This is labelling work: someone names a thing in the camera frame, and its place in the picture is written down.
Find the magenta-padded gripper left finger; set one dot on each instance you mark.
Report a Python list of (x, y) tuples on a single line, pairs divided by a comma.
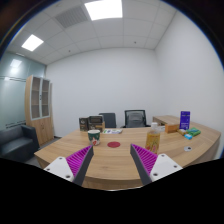
[(78, 161)]

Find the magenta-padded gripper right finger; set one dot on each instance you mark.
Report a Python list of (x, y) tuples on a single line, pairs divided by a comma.
[(146, 160)]

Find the clear bottle with yellow label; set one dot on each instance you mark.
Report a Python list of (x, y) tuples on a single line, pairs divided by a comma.
[(152, 140)]

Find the green and white mug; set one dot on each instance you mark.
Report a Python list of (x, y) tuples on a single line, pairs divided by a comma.
[(94, 137)]

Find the flat round red coaster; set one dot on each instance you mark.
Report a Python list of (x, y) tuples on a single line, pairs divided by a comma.
[(113, 144)]

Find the small dark brown box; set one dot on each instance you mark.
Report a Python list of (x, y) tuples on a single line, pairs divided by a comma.
[(83, 124)]

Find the brown and tan carton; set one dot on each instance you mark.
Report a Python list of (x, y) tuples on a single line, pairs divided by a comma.
[(97, 127)]

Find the wooden tissue box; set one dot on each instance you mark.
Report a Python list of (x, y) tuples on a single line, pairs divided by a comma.
[(171, 128)]

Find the round grey desk grommet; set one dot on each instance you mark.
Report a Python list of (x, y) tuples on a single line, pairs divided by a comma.
[(187, 148)]

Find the black mesh office chair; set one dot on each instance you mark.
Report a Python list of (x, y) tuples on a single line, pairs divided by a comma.
[(135, 118)]

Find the green and white leaflet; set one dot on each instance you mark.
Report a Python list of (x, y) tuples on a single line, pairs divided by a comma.
[(112, 131)]

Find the small tan box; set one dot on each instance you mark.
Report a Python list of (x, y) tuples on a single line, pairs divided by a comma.
[(181, 132)]

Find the flat dark brown box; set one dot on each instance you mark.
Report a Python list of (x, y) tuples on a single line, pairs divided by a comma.
[(96, 119)]

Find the wooden side desk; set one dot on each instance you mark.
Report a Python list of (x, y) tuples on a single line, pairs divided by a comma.
[(166, 119)]

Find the small light blue box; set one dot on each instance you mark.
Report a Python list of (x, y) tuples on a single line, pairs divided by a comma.
[(188, 136)]

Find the wooden glass-door cabinet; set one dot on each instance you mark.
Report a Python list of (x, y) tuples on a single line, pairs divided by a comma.
[(41, 126)]

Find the dark grey office chair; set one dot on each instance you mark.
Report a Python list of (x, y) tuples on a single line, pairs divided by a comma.
[(109, 120)]

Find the green box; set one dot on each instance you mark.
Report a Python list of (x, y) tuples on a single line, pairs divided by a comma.
[(193, 132)]

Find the tall blue box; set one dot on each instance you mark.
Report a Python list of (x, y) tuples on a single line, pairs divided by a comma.
[(184, 120)]

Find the black leather sofa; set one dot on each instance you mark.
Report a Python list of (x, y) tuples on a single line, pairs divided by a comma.
[(16, 141)]

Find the small square ceiling light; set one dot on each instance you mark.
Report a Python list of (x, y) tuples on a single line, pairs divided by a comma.
[(32, 42)]

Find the ceiling air vent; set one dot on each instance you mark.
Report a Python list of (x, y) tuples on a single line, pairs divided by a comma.
[(71, 16)]

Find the large square ceiling light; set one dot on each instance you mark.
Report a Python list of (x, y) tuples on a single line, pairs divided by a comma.
[(103, 9)]

